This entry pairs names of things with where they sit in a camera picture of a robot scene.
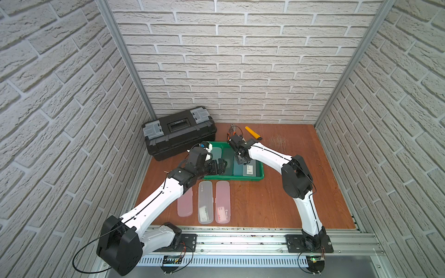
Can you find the orange handled pliers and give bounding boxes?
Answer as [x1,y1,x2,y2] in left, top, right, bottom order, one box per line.
[227,124,239,142]

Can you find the right corner aluminium post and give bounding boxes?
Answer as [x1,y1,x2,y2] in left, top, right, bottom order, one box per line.
[314,0,396,129]

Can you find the yellow utility knife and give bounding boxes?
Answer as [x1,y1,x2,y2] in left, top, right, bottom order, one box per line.
[245,126,263,141]

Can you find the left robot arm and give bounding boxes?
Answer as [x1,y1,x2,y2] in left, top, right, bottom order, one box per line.
[96,142,227,276]

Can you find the pink frosted pencil case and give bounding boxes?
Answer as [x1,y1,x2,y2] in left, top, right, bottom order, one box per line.
[177,189,193,217]

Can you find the left corner aluminium post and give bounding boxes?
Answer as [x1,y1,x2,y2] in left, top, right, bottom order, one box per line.
[96,0,157,120]

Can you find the clear pencil case with label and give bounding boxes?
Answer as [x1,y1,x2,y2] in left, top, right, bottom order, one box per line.
[198,181,214,225]

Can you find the blue-grey frosted pencil case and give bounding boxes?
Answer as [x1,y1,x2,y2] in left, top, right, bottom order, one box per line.
[233,159,243,176]

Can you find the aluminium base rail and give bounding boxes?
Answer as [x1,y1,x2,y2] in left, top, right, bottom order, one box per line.
[99,227,387,258]

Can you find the left controller board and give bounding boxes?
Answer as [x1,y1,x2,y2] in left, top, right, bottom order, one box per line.
[161,255,183,274]

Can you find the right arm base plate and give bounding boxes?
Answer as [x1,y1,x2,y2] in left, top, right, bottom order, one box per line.
[285,234,334,254]

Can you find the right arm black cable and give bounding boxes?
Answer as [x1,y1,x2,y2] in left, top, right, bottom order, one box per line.
[227,126,322,237]

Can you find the controller board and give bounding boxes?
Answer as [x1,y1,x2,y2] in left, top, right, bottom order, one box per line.
[307,256,325,275]
[161,255,183,274]

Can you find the dark green labelled pencil case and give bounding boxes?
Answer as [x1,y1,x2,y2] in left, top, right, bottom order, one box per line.
[222,151,235,176]

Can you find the green plastic storage tray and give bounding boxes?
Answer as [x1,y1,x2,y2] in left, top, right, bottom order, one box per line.
[204,141,264,181]

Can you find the corner aluminium post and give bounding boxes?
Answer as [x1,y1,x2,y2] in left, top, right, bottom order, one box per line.
[96,0,157,120]
[314,0,396,129]

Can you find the black plastic toolbox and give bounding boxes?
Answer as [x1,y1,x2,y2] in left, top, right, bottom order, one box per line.
[143,106,217,161]

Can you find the pink pencil case with label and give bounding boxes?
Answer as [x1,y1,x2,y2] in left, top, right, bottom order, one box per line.
[215,181,231,224]

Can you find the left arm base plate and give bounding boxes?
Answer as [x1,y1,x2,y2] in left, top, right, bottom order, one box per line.
[155,234,198,253]

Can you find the grey frosted rectangular pencil case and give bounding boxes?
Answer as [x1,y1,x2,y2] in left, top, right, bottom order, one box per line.
[242,159,257,177]

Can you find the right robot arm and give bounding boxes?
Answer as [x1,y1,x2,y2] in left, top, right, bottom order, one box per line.
[227,134,326,251]

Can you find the clear frosted pencil case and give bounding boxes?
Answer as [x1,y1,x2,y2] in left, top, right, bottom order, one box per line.
[206,147,222,162]

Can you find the right controller board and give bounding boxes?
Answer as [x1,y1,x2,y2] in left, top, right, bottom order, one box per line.
[307,256,325,275]

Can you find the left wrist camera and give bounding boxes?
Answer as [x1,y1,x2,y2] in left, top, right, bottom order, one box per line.
[199,141,213,161]

